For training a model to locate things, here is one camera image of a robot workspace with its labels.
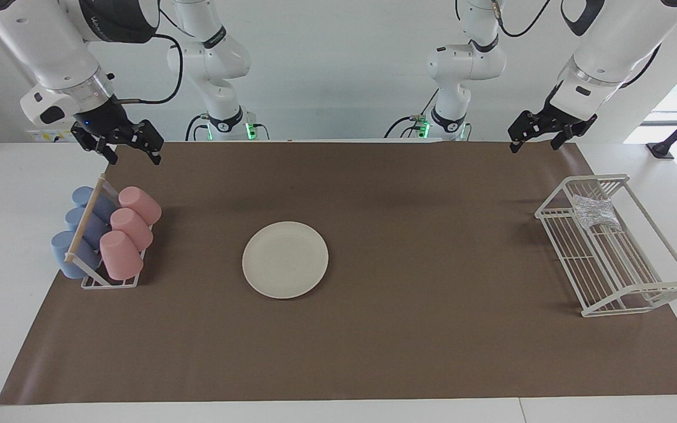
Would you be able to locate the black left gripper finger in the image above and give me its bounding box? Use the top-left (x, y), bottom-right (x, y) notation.
top-left (551, 122), bottom-right (587, 150)
top-left (508, 110), bottom-right (546, 154)

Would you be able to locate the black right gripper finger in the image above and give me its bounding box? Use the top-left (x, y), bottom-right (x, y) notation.
top-left (132, 119), bottom-right (165, 166)
top-left (71, 125), bottom-right (119, 166)

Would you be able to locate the silver foil ball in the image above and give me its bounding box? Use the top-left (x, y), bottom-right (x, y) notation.
top-left (571, 194), bottom-right (622, 231)

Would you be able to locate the cream round plate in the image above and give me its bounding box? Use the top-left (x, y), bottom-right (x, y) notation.
top-left (242, 221), bottom-right (329, 300)

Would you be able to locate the blue plastic cup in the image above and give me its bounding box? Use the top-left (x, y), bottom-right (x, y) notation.
top-left (72, 186), bottom-right (118, 221)
top-left (51, 230), bottom-right (102, 279)
top-left (65, 207), bottom-right (110, 247)

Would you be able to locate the pink plastic cup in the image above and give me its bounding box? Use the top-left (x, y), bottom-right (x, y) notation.
top-left (118, 186), bottom-right (162, 226)
top-left (99, 230), bottom-right (144, 281)
top-left (110, 208), bottom-right (154, 250)

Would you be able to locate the brown table mat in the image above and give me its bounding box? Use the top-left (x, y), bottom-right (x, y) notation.
top-left (0, 141), bottom-right (677, 405)

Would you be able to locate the black right base cable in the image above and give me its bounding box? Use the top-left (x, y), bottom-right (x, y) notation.
top-left (185, 113), bottom-right (211, 142)

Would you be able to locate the black base cable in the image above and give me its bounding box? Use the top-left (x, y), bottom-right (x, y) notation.
top-left (384, 88), bottom-right (440, 139)
top-left (185, 113), bottom-right (211, 142)

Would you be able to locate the white wall outlet box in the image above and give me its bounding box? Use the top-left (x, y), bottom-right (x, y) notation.
top-left (26, 129), bottom-right (75, 143)

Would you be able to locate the white cup rack wooden handle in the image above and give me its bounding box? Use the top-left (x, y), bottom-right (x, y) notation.
top-left (64, 174), bottom-right (146, 289)

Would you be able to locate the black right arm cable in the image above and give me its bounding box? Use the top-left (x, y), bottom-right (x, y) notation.
top-left (116, 6), bottom-right (198, 105)

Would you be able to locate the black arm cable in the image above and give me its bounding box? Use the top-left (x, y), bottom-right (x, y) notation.
top-left (116, 6), bottom-right (198, 105)
top-left (456, 0), bottom-right (662, 89)

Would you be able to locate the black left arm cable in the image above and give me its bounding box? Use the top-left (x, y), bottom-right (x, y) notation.
top-left (456, 0), bottom-right (662, 89)

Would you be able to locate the black left base cable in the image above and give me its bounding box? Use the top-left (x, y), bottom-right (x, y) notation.
top-left (384, 88), bottom-right (440, 139)

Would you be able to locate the white wire dish rack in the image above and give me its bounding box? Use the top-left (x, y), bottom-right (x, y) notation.
top-left (535, 174), bottom-right (677, 318)

